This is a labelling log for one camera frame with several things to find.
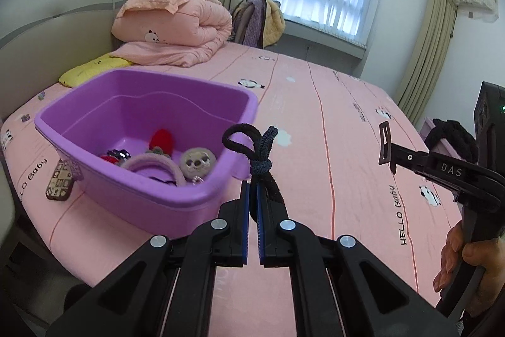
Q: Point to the pink printed bed sheet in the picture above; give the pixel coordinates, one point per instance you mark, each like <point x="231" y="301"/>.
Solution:
<point x="315" y="104"/>

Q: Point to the green plush sloth hair clip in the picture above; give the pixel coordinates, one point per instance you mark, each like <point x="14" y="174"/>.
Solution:
<point x="197" y="163"/>

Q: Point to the pink plush headband red cherries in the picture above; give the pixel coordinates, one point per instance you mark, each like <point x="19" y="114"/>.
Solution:
<point x="146" y="163"/>

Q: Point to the grey upholstered headboard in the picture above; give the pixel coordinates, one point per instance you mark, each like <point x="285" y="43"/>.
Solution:
<point x="59" y="5"/>

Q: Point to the person's right hand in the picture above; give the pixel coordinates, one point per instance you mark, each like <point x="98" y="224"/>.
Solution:
<point x="449" y="250"/>

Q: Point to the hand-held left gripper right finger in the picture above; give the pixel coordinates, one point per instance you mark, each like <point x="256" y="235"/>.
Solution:
<point x="260" y="228"/>

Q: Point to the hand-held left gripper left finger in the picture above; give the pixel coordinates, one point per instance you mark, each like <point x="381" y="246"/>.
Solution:
<point x="245" y="220"/>

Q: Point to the yellow quilted jacket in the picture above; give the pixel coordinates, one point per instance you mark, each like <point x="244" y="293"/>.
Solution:
<point x="273" y="25"/>

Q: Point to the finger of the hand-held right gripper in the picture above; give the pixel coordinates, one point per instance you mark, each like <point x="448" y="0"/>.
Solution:
<point x="446" y="171"/>

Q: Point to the brown patterned phone case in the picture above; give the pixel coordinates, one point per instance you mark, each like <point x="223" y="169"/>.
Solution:
<point x="59" y="181"/>

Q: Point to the purple plastic basin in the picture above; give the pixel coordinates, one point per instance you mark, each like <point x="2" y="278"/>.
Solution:
<point x="118" y="112"/>

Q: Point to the black clothing pile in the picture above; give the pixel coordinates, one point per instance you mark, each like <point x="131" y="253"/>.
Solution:
<point x="453" y="137"/>

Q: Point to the brown snap hair clip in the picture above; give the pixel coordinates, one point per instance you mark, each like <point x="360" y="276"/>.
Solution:
<point x="386" y="155"/>

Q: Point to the folded pink quilt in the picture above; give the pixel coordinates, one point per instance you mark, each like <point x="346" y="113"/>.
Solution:
<point x="177" y="21"/>

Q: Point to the yellow pillow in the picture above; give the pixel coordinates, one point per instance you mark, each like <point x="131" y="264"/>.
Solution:
<point x="90" y="70"/>

